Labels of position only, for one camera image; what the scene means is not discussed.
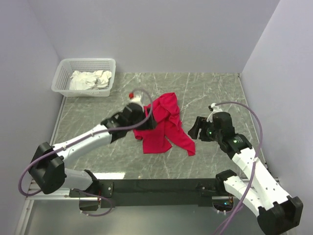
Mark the white plastic laundry basket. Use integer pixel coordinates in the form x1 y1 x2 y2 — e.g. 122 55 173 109
51 58 116 97

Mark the aluminium frame rail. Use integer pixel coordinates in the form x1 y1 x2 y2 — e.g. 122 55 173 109
26 178 81 201

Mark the white t shirt in basket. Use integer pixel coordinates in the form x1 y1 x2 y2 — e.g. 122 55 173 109
69 70 112 91

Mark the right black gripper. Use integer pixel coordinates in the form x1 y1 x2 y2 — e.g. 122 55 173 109
187 116 222 142

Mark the red t shirt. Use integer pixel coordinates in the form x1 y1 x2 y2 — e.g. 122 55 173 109
134 93 196 156

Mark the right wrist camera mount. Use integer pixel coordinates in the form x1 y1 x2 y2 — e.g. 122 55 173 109
206 103 223 122

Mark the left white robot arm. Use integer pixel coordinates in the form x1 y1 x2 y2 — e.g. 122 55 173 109
28 102 157 197

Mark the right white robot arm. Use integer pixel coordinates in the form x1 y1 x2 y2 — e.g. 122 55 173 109
188 112 303 235

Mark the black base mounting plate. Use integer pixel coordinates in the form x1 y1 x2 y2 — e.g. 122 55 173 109
68 178 242 211

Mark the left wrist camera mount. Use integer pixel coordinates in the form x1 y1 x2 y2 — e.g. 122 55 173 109
129 92 144 108

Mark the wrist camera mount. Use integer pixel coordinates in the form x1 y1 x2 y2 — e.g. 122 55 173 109
129 92 144 108
206 103 223 122

